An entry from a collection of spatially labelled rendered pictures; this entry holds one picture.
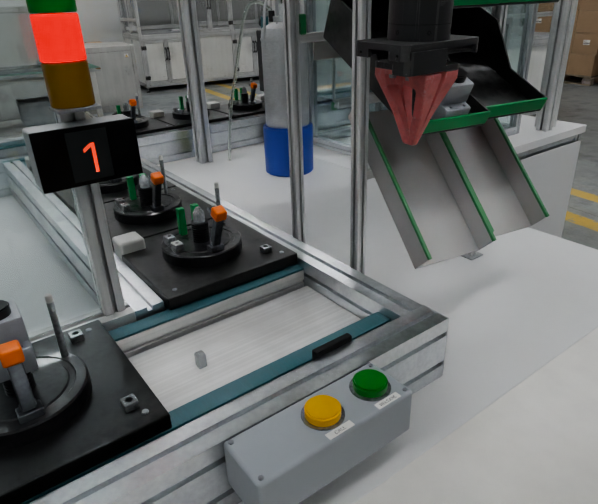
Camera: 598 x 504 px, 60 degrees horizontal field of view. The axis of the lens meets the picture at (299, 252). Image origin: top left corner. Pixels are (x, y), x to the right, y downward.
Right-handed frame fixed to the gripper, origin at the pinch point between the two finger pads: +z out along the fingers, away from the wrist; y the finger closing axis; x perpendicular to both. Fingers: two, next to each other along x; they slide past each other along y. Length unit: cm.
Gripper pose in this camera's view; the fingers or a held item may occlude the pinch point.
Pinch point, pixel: (410, 135)
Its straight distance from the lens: 55.1
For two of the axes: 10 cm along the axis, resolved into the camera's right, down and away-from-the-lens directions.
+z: 0.2, 8.9, 4.6
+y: -8.0, 2.9, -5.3
